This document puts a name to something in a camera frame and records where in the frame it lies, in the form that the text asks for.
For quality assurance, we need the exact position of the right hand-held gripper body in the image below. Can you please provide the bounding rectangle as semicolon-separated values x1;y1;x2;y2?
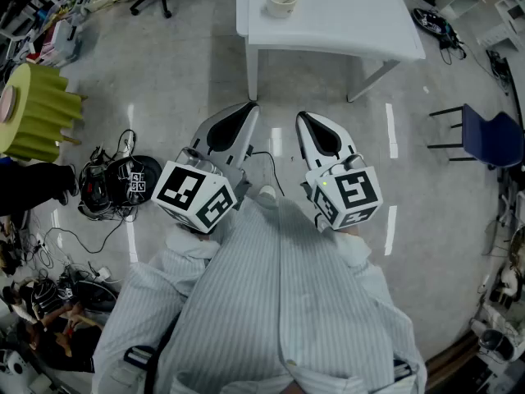
301;153;385;233

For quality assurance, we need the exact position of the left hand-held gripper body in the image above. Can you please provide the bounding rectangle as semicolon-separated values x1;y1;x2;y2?
150;145;253;236

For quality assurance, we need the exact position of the cream white cup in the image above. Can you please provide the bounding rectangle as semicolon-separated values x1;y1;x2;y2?
263;0;299;19

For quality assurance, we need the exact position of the person's left forearm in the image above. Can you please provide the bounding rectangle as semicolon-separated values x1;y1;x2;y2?
130;222;225;303

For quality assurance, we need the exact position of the person's right forearm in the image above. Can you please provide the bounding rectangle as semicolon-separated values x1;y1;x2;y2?
334;226;411;323

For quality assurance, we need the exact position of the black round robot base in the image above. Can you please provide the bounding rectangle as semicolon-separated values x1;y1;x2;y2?
77;153;164;221

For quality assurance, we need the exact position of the person's white shoe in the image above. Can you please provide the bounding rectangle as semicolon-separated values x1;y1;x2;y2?
257;184;278;209

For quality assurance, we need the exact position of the white table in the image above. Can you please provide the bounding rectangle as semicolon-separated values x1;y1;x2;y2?
235;0;427;103

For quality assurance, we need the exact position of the person's striped shirt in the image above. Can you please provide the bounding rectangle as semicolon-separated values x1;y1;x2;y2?
92;195;427;394

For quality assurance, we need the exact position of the blue chair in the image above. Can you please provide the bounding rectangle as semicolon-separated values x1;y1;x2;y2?
428;103;525;171

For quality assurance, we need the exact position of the green skirted round table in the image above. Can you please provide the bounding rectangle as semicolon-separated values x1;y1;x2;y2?
0;62;89;163

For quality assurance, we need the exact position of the pile of books and boxes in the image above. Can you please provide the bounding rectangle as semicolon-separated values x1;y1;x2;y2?
26;18;82;67

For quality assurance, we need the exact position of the pink plate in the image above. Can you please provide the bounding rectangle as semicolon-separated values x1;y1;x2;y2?
0;85;21;124

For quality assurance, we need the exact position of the white cubby shelf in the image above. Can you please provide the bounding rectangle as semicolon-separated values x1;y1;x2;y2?
477;0;525;57

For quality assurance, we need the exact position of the black floor cable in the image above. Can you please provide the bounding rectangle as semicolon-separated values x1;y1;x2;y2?
43;209;139;255
250;150;286;197

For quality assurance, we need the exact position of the black device with cables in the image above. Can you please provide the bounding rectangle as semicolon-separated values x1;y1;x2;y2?
412;7;456;37

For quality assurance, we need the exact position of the black body strap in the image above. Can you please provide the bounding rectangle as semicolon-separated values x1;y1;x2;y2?
143;322;181;394

